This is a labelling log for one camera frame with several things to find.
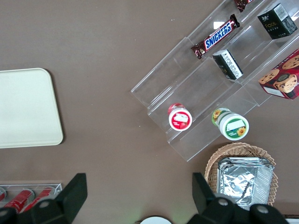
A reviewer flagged cream plastic tray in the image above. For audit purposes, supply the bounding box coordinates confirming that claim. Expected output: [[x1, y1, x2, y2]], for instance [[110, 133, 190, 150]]
[[0, 68, 64, 149]]

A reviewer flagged small black carton box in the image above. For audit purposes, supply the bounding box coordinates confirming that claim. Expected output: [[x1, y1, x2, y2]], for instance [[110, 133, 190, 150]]
[[212, 49, 244, 81], [257, 2, 299, 40]]

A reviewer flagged Snickers chocolate bar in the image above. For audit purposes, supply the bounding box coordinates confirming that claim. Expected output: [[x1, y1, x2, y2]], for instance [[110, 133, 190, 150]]
[[234, 0, 254, 14], [191, 14, 241, 60]]

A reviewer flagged red chocolate chip cookie box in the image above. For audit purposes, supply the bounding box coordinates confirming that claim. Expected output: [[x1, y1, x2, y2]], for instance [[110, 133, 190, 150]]
[[258, 49, 299, 100]]

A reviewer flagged light wicker basket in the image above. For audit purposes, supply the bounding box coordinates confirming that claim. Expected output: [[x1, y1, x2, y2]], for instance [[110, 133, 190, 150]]
[[204, 142, 279, 209]]

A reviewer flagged green lid yogurt cup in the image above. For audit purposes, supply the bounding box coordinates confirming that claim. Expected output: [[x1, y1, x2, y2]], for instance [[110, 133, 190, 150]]
[[211, 107, 250, 141]]

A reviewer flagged red lid yogurt cup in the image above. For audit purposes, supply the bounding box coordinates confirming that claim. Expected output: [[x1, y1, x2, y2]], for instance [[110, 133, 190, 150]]
[[168, 103, 193, 133]]

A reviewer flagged clear acrylic stepped stand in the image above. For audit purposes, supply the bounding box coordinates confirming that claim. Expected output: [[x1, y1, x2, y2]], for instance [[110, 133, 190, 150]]
[[130, 0, 299, 163]]

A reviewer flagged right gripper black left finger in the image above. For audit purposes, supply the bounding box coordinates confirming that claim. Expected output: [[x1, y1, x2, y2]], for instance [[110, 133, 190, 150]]
[[0, 172, 88, 224]]

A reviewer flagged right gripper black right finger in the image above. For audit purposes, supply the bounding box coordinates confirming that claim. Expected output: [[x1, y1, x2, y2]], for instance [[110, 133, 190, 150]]
[[188, 172, 288, 224]]

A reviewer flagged aluminium foil tray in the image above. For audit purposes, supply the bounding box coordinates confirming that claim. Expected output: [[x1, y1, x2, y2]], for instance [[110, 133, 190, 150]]
[[217, 156, 274, 212]]

